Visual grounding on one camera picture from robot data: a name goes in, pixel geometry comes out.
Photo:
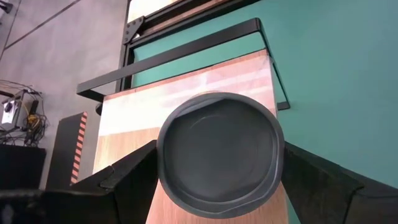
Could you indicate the white box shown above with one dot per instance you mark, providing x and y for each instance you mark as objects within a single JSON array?
[{"x": 9, "y": 113}]

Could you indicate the black metal table frame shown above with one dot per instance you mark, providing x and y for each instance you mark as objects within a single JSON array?
[{"x": 132, "y": 31}]

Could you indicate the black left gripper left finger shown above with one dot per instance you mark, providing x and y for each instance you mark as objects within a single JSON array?
[{"x": 124, "y": 193}]

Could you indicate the black floor mat orange stripes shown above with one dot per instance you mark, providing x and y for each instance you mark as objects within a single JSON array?
[{"x": 62, "y": 155}]

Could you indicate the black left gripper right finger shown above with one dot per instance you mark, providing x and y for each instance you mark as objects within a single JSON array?
[{"x": 317, "y": 193}]

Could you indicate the wooden shelf black metal frame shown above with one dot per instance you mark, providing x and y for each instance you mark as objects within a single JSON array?
[{"x": 217, "y": 77}]

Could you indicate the green red spaghetti can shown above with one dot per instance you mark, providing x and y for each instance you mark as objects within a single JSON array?
[{"x": 220, "y": 155}]

